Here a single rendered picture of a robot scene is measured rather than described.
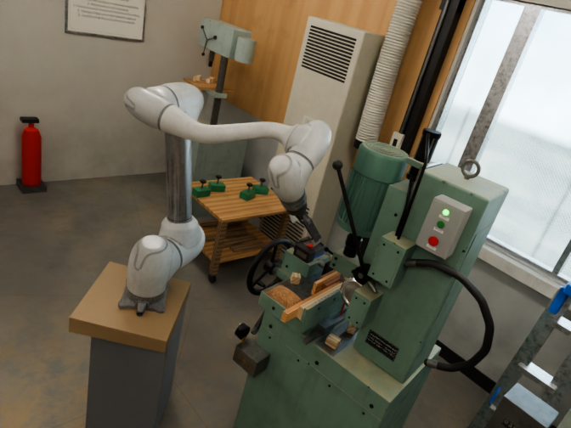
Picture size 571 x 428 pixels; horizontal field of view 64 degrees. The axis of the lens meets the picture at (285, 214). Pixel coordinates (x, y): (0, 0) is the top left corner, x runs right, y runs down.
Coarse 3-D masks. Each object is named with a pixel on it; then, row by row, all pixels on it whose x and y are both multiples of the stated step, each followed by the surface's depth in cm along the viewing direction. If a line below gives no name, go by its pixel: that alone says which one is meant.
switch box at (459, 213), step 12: (432, 204) 132; (444, 204) 130; (456, 204) 131; (432, 216) 133; (444, 216) 131; (456, 216) 128; (468, 216) 131; (432, 228) 134; (444, 228) 131; (456, 228) 129; (420, 240) 137; (444, 240) 132; (456, 240) 134; (432, 252) 135; (444, 252) 133
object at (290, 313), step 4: (332, 284) 179; (328, 288) 176; (320, 292) 172; (312, 296) 168; (304, 300) 165; (308, 300) 166; (296, 304) 162; (300, 304) 162; (288, 308) 159; (292, 308) 159; (296, 308) 160; (284, 312) 156; (288, 312) 157; (292, 312) 158; (296, 312) 160; (284, 316) 157; (288, 316) 157; (292, 316) 160; (296, 316) 162; (284, 320) 157; (288, 320) 159
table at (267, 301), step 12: (288, 276) 190; (312, 276) 188; (288, 288) 177; (300, 288) 179; (312, 288) 180; (264, 300) 171; (276, 300) 168; (276, 312) 168; (324, 312) 171; (288, 324) 165; (300, 324) 161; (312, 324) 167
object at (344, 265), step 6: (336, 252) 175; (342, 252) 177; (336, 258) 175; (342, 258) 174; (348, 258) 173; (354, 258) 175; (330, 264) 178; (336, 264) 176; (342, 264) 174; (348, 264) 172; (354, 264) 171; (336, 270) 176; (342, 270) 175; (348, 270) 173; (348, 276) 173
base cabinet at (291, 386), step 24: (264, 336) 183; (288, 360) 177; (264, 384) 188; (288, 384) 179; (312, 384) 171; (240, 408) 202; (264, 408) 192; (288, 408) 182; (312, 408) 173; (336, 408) 165; (360, 408) 158; (408, 408) 189
